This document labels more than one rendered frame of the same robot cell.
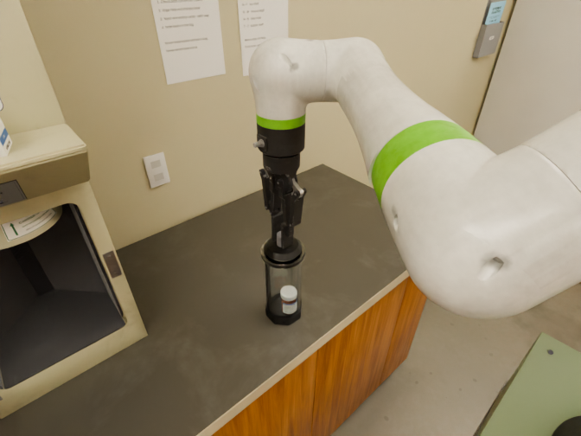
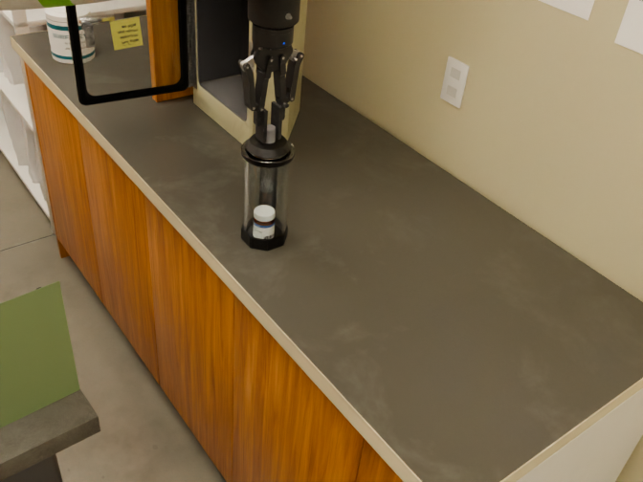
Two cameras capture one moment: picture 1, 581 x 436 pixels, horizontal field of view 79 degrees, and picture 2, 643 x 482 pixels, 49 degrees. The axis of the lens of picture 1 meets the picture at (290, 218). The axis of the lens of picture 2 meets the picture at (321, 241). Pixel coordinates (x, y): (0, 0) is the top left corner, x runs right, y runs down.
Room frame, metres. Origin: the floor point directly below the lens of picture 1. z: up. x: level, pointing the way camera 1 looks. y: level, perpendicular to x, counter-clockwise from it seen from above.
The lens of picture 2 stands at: (0.77, -1.20, 1.88)
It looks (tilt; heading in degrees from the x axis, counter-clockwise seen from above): 37 degrees down; 90
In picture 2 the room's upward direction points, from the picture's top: 6 degrees clockwise
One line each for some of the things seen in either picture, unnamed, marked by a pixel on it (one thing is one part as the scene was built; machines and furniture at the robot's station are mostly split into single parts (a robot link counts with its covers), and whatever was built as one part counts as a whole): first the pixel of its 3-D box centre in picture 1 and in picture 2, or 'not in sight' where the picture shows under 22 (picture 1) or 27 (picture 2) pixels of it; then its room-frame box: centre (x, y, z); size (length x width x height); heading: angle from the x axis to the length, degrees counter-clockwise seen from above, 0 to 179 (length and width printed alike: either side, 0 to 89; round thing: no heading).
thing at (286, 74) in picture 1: (284, 81); not in sight; (0.64, 0.01, 1.55); 0.13 x 0.11 x 0.14; 96
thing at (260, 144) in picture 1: (279, 136); (273, 5); (0.64, 0.02, 1.45); 0.12 x 0.09 x 0.06; 129
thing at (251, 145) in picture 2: (283, 244); (268, 142); (0.64, 0.02, 1.18); 0.09 x 0.09 x 0.07
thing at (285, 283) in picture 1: (283, 280); (266, 192); (0.64, 0.02, 1.06); 0.11 x 0.11 x 0.21
